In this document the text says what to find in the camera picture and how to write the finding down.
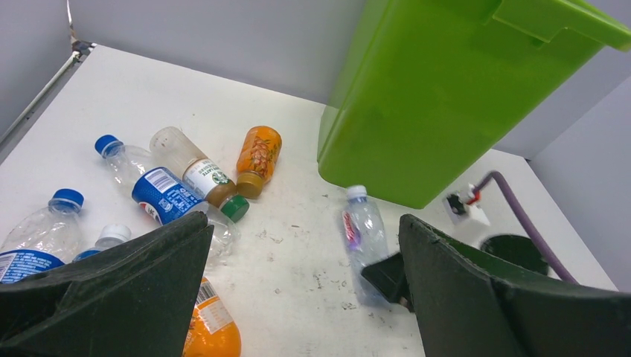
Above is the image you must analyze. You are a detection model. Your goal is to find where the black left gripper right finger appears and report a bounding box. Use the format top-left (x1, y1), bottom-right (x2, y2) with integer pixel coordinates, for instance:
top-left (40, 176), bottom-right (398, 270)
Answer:
top-left (399, 214), bottom-right (630, 356)

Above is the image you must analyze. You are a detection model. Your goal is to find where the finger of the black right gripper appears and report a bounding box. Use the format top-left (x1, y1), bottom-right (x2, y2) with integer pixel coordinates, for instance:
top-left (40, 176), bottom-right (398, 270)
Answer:
top-left (361, 252), bottom-right (414, 312)

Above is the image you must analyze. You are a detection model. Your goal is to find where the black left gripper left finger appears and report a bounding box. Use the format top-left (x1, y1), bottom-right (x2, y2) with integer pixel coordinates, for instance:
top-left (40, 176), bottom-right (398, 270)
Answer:
top-left (1, 213), bottom-right (214, 356)

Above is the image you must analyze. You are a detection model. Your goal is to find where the crushed purple label clear bottle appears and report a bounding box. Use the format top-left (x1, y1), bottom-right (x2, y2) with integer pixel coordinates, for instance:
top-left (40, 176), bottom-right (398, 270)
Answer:
top-left (341, 185), bottom-right (388, 307)

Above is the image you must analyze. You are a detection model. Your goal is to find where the small orange label bottle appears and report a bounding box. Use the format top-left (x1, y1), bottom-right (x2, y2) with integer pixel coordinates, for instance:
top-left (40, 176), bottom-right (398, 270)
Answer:
top-left (182, 277), bottom-right (242, 357)

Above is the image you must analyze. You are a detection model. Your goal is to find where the green plastic bin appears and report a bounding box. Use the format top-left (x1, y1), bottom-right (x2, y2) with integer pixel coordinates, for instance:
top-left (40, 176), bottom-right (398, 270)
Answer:
top-left (317, 0), bottom-right (630, 209)

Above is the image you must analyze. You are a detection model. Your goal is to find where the white cap blue label bottle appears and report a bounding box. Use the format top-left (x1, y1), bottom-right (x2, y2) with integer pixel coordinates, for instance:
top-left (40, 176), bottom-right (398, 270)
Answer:
top-left (72, 224), bottom-right (132, 263)

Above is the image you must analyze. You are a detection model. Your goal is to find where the blue cap water bottle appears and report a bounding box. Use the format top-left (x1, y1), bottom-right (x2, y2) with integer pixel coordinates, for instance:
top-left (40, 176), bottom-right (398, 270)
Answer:
top-left (1, 188), bottom-right (84, 284)

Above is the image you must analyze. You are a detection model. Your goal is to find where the blue label water bottle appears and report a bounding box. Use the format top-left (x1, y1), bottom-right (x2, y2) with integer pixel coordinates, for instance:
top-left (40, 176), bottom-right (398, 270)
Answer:
top-left (95, 135), bottom-right (240, 268)

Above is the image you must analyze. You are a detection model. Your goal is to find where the coffee bottle green cap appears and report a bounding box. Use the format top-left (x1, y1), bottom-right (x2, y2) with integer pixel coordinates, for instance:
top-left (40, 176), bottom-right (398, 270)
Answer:
top-left (149, 126), bottom-right (249, 222)

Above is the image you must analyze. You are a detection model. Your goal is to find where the small orange juice bottle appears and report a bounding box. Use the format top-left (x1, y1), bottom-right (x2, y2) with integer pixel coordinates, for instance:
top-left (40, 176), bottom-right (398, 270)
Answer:
top-left (236, 126), bottom-right (282, 199)

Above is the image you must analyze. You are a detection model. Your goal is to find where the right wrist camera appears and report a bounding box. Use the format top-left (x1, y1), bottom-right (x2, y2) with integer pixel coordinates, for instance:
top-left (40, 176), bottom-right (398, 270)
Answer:
top-left (443, 183), bottom-right (490, 226)

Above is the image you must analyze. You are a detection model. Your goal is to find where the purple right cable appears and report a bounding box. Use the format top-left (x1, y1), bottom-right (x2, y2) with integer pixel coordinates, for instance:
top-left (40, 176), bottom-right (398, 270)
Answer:
top-left (474, 170), bottom-right (579, 286)

